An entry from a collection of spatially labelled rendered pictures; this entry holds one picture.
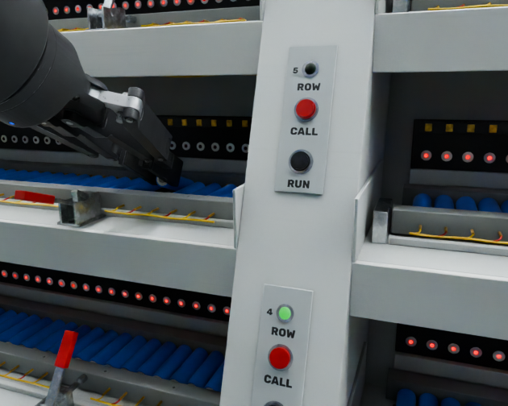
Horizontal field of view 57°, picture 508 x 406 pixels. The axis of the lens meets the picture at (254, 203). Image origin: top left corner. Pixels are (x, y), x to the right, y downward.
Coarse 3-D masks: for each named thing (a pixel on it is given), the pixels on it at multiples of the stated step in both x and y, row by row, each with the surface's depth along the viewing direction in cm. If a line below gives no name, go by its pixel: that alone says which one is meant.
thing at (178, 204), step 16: (0, 192) 54; (48, 192) 52; (64, 192) 51; (112, 192) 49; (128, 192) 49; (144, 192) 49; (160, 192) 49; (112, 208) 49; (128, 208) 49; (144, 208) 48; (160, 208) 47; (176, 208) 47; (192, 208) 46; (208, 208) 45; (224, 208) 45
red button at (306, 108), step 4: (304, 100) 38; (308, 100) 38; (300, 104) 38; (304, 104) 38; (308, 104) 38; (312, 104) 38; (296, 108) 38; (300, 108) 38; (304, 108) 38; (308, 108) 38; (312, 108) 38; (300, 112) 38; (304, 112) 38; (308, 112) 38; (312, 112) 38; (300, 116) 38; (304, 116) 38; (308, 116) 38
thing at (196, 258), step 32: (32, 160) 69; (64, 160) 67; (96, 160) 65; (192, 160) 60; (224, 160) 58; (0, 224) 48; (32, 224) 46; (96, 224) 46; (128, 224) 46; (160, 224) 46; (192, 224) 46; (0, 256) 49; (32, 256) 47; (64, 256) 46; (96, 256) 44; (128, 256) 43; (160, 256) 42; (192, 256) 41; (224, 256) 40; (192, 288) 41; (224, 288) 40
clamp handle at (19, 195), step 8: (16, 192) 40; (24, 192) 40; (32, 192) 41; (72, 192) 46; (24, 200) 40; (32, 200) 41; (40, 200) 41; (48, 200) 42; (56, 200) 43; (64, 200) 44; (80, 200) 46
